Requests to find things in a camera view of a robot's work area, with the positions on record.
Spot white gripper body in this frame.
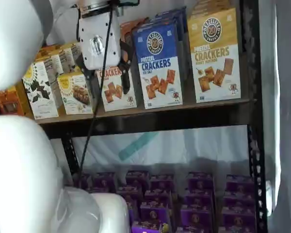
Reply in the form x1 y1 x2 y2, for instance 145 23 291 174
78 11 121 70

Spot Simple Mills sweet thins box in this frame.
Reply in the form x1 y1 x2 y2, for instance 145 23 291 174
23 54 64 120
50 43 82 69
40 47 73 74

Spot orange brown snack box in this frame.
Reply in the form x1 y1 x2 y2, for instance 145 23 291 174
0 86 24 116

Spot blue white pretzel crackers box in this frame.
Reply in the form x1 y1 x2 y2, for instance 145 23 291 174
132 21 184 110
147 11 186 73
157 6 188 19

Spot plain white curtain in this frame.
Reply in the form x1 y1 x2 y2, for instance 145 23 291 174
257 0 291 233

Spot black metal shelf rack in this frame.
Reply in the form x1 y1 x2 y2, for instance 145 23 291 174
42 0 269 233

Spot Simple Mills almond bars box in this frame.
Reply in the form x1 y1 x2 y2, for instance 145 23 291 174
57 72 94 115

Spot yellow white pretzel crackers box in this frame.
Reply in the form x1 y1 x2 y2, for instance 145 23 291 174
187 7 242 103

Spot orange white pretzel crackers box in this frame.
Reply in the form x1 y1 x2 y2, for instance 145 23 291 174
95 23 138 112
120 19 143 29

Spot purple snack boxes group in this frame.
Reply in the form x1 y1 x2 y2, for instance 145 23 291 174
75 169 258 233

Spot white backdrop with teal logo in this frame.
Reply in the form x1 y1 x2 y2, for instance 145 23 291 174
71 125 251 178

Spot wooden shelf board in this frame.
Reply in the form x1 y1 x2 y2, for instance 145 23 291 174
35 98 258 126

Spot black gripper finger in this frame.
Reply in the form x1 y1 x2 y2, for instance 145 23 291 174
118 40 133 96
75 54 96 99

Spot dark wrist camera mount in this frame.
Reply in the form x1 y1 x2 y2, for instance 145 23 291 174
111 0 140 17

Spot white box behind orange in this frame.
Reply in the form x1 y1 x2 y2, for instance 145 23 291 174
190 0 235 16

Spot purple Annie's box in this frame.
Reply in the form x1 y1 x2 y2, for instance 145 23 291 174
125 205 143 221
130 222 170 233
139 201 172 225
177 225 212 233
184 190 213 207
222 208 257 233
225 174 254 194
80 173 93 190
149 174 175 192
180 205 213 228
93 172 117 194
187 171 214 191
223 193 255 209
126 170 150 186
144 190 172 204
116 186 144 207

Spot black cable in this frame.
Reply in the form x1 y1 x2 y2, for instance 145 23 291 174
76 4 113 185

